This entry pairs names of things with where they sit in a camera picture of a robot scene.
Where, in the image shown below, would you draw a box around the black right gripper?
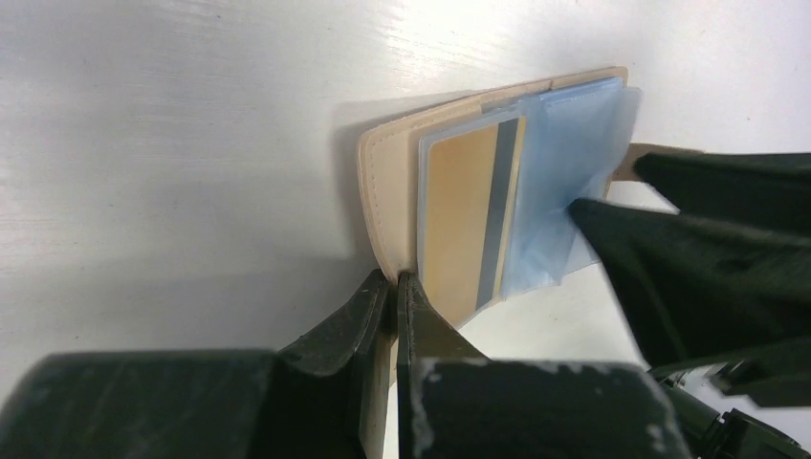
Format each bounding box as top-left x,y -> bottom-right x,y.
569,199 -> 810,458

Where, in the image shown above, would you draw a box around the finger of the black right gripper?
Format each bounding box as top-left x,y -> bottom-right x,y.
633,152 -> 810,236

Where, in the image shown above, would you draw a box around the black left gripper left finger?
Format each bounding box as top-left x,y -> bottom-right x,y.
1,271 -> 390,458

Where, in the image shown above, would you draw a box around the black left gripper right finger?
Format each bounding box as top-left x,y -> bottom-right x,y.
397,273 -> 690,458

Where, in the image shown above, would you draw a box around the blue plastic card sleeves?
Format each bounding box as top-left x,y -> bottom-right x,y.
416,76 -> 643,299

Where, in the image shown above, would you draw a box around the gold card grey stripe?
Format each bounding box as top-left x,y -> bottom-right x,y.
417,112 -> 526,325

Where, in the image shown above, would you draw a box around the beige card holder wallet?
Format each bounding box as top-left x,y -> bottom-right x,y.
356,65 -> 705,459

